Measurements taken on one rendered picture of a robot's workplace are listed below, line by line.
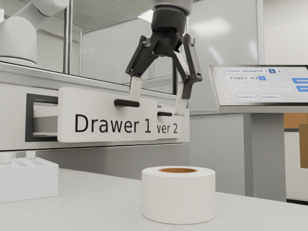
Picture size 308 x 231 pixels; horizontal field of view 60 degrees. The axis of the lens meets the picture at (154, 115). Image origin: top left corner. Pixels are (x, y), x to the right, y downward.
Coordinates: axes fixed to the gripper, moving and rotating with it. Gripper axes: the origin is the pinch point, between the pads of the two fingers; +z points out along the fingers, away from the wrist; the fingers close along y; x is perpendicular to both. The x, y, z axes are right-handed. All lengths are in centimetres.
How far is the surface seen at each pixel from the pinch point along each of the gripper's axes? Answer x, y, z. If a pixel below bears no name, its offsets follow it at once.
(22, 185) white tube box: 31.7, -9.3, 10.5
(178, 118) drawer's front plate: -40.7, 21.7, 4.6
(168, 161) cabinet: -37.0, 20.0, 21.3
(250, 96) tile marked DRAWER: -76, 9, -9
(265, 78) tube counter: -90, 8, -20
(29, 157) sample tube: 26.6, 0.4, 10.2
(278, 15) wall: -355, 97, -147
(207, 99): -154, 75, -8
